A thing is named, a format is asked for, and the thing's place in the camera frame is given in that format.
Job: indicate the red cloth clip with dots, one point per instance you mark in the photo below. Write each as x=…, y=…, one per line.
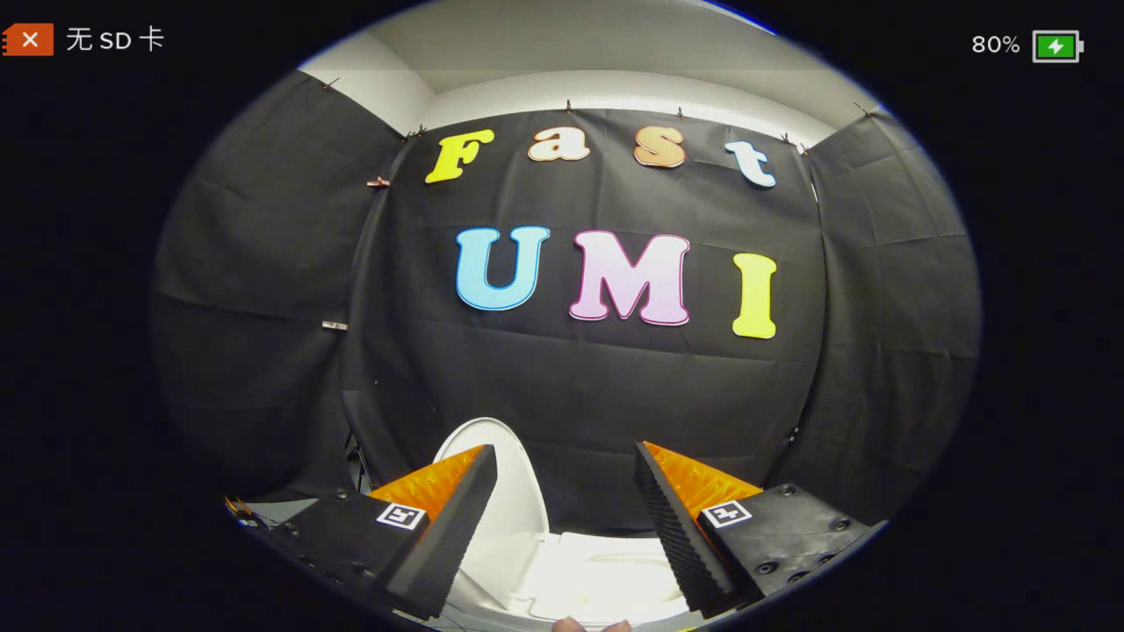
x=378, y=183

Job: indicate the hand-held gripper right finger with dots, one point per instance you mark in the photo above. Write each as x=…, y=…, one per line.
x=680, y=535

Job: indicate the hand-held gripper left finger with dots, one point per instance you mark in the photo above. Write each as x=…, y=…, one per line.
x=452, y=535

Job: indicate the white toilet lid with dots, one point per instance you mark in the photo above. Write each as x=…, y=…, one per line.
x=518, y=518

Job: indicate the black backdrop cloth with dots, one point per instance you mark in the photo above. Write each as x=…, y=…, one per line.
x=580, y=386

